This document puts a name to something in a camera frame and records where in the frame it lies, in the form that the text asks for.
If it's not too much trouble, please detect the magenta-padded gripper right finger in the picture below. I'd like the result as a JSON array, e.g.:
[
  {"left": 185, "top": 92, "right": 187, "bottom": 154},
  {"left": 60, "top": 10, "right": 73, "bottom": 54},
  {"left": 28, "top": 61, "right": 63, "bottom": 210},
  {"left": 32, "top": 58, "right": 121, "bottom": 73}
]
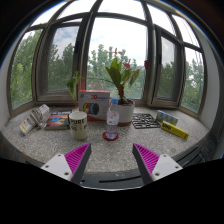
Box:
[{"left": 132, "top": 143, "right": 184, "bottom": 186}]

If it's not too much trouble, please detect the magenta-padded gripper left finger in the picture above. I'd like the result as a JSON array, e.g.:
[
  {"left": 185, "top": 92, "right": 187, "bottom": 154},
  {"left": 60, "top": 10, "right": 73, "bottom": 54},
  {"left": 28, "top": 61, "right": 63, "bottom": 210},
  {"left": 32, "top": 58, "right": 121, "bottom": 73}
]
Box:
[{"left": 40, "top": 142, "right": 92, "bottom": 185}]

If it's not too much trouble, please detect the clear plastic water bottle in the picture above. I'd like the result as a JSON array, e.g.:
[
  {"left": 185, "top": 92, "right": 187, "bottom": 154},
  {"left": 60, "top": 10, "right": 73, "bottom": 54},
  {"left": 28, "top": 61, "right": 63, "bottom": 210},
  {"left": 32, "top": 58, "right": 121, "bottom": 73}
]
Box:
[{"left": 105, "top": 97, "right": 120, "bottom": 140}]

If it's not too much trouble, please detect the long yellow box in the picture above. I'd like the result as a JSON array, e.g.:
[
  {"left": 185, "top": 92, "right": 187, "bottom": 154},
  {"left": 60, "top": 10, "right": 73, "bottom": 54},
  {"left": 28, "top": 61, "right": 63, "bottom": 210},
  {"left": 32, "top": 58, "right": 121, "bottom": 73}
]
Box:
[{"left": 160, "top": 120, "right": 190, "bottom": 141}]

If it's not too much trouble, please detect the white printed paper cup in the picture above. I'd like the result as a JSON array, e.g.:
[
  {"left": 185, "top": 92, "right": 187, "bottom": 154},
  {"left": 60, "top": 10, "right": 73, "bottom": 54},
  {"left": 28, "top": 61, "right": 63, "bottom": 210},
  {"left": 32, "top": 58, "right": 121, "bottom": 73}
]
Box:
[{"left": 68, "top": 110, "right": 89, "bottom": 141}]

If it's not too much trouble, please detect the black openwork trivet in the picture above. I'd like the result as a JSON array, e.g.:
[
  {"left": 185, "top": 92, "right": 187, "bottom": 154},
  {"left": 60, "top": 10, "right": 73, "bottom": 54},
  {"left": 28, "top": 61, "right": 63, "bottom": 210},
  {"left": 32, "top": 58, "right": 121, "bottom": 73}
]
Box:
[{"left": 131, "top": 113, "right": 162, "bottom": 130}]

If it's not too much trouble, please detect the light blue box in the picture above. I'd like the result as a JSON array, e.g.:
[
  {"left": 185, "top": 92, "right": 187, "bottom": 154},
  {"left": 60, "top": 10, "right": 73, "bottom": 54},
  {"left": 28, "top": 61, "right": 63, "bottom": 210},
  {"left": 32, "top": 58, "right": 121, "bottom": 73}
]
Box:
[{"left": 155, "top": 109, "right": 179, "bottom": 127}]

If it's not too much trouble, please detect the potted plant in white pot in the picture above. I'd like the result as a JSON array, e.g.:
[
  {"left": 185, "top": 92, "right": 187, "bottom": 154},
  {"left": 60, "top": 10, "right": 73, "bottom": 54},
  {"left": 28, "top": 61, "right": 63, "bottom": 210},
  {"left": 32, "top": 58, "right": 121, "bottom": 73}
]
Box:
[{"left": 66, "top": 48, "right": 150, "bottom": 127}]

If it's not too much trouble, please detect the red and white filament box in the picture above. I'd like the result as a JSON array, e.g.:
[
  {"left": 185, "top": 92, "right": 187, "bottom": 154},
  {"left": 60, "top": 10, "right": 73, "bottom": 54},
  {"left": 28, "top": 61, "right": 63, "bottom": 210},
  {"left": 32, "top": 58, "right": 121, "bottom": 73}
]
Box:
[{"left": 78, "top": 89, "right": 111, "bottom": 122}]

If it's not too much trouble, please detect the white package with cable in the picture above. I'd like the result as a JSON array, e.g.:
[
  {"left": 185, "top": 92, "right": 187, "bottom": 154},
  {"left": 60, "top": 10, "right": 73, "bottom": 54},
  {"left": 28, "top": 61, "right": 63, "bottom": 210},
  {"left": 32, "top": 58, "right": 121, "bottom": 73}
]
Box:
[{"left": 19, "top": 103, "right": 51, "bottom": 136}]

